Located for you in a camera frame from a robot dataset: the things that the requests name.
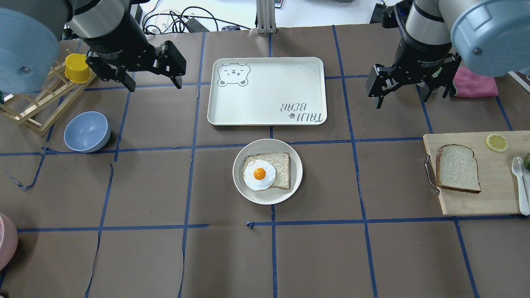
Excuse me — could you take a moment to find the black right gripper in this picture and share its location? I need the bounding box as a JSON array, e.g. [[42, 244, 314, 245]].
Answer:
[[365, 39, 462, 109]]

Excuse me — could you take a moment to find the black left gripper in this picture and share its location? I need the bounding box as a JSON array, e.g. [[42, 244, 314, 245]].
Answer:
[[85, 17, 187, 92]]

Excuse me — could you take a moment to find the bread slice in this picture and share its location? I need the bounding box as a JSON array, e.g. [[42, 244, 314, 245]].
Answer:
[[241, 152, 290, 189], [435, 144, 482, 194]]

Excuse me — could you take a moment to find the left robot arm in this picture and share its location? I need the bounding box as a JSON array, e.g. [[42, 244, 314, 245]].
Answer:
[[0, 0, 187, 93]]

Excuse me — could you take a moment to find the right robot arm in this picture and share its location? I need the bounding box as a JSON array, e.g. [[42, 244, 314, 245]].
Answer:
[[366, 0, 530, 109]]

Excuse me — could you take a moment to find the bread slice on plate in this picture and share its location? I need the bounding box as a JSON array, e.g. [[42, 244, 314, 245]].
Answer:
[[241, 152, 290, 189]]

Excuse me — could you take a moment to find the white round plate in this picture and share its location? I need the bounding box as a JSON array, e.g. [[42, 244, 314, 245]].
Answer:
[[232, 138, 303, 205]]

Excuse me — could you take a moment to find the pink cloth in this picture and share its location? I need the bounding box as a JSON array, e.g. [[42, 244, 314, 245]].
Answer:
[[449, 67, 499, 98]]

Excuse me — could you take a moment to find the yellow cup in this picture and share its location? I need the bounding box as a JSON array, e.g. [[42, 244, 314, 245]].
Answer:
[[65, 53, 91, 84]]

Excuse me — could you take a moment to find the black power adapter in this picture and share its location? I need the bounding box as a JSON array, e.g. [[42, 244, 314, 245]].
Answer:
[[184, 18, 209, 33]]

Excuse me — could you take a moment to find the blue bowl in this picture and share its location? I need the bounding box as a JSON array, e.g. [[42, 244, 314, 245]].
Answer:
[[64, 111, 111, 153]]

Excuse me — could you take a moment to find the lemon slice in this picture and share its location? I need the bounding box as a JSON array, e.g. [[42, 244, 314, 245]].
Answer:
[[484, 133, 509, 152]]

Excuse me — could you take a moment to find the white bear tray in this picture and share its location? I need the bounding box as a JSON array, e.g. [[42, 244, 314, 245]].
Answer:
[[207, 57, 328, 126]]

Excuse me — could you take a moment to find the wooden cup rack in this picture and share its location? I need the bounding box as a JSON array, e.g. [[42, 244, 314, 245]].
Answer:
[[1, 62, 96, 137]]

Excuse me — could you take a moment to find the white plastic fork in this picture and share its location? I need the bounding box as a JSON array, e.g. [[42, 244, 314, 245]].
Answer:
[[511, 156, 530, 216]]

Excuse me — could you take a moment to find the green avocado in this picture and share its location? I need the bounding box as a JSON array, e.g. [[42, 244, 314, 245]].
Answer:
[[523, 153, 530, 171]]

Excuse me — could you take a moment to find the wooden cutting board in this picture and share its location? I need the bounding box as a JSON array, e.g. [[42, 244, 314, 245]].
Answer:
[[423, 130, 530, 216]]

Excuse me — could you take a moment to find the fried egg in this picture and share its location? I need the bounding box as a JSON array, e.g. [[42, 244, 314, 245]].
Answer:
[[243, 160, 276, 191]]

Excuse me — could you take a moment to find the pink bowl with ice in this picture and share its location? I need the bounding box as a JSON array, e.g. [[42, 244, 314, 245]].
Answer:
[[0, 213, 18, 270]]

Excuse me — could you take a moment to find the aluminium frame post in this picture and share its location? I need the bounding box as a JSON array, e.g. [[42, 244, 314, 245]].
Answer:
[[256, 0, 277, 34]]

